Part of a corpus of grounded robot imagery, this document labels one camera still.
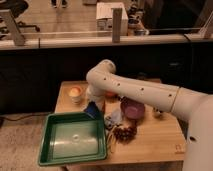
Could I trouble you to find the black floor cable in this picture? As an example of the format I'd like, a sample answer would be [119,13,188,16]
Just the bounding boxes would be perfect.
[0,111,54,123]

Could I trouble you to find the wooden table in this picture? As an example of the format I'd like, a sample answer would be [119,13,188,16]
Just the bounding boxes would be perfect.
[55,81,185,165]

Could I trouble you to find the light blue cloth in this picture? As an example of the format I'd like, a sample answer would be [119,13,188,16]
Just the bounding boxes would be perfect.
[104,109,122,129]

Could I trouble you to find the purple bowl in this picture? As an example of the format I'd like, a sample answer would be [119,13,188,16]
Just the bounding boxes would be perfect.
[120,98,145,120]

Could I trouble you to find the wooden post left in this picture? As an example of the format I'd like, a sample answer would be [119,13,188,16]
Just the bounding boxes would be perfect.
[0,9,25,46]

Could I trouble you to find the white cardboard box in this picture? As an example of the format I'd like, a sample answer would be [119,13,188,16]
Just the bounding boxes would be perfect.
[96,2,128,36]

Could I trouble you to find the wooden chopsticks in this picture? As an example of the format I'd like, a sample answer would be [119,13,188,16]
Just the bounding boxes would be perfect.
[107,127,117,153]

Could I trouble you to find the black office chair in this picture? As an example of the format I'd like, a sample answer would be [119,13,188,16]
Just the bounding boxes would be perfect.
[0,0,40,32]

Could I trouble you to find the white cup with orange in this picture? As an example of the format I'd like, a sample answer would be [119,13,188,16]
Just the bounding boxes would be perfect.
[68,86,82,103]

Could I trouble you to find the wooden post centre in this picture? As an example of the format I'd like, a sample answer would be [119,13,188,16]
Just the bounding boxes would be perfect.
[112,8,122,43]

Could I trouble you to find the wooden post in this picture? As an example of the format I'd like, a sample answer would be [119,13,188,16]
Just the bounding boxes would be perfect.
[0,9,25,46]
[112,8,122,43]

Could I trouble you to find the blue sponge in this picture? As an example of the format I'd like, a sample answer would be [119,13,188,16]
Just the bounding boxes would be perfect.
[84,102,100,119]

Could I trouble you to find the dark grape bunch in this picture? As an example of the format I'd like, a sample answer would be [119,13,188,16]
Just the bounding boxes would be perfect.
[113,126,137,143]

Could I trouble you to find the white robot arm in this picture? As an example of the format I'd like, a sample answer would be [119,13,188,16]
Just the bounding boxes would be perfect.
[86,59,213,171]

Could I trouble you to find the green plastic tray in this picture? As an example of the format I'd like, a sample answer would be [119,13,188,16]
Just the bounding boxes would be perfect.
[38,112,107,167]

